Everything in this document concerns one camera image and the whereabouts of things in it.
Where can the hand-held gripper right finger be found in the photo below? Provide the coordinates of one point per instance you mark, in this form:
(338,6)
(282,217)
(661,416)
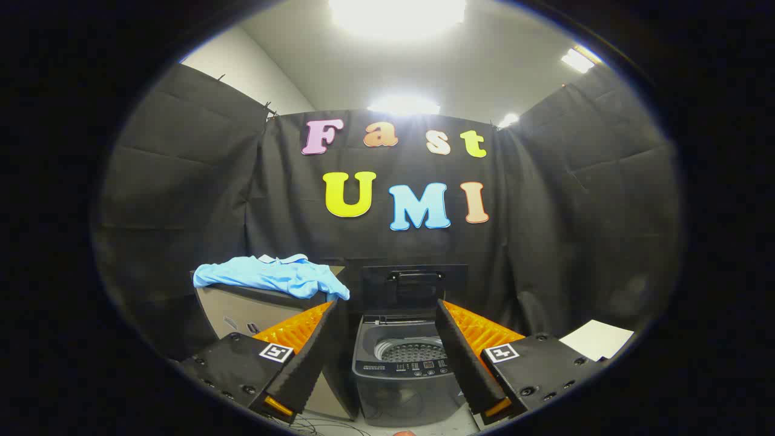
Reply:
(463,357)

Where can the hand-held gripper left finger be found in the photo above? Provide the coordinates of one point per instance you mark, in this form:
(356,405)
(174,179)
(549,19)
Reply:
(312,354)

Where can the dark grey washing machine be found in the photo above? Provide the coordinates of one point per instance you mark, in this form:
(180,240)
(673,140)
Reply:
(405,381)

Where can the light blue polo shirt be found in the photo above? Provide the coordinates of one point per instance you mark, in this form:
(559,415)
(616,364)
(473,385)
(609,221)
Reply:
(272,275)

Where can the white flat board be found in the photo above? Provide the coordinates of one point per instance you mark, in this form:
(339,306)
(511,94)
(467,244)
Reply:
(596,339)

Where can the black backdrop cloth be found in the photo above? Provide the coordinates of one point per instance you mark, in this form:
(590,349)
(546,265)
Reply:
(545,230)

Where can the small ceiling light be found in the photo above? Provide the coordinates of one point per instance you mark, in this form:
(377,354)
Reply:
(508,120)

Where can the ceiling light panel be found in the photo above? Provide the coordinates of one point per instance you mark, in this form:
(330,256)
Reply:
(402,105)
(578,59)

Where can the large ceiling light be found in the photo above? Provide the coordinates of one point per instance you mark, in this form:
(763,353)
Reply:
(396,15)

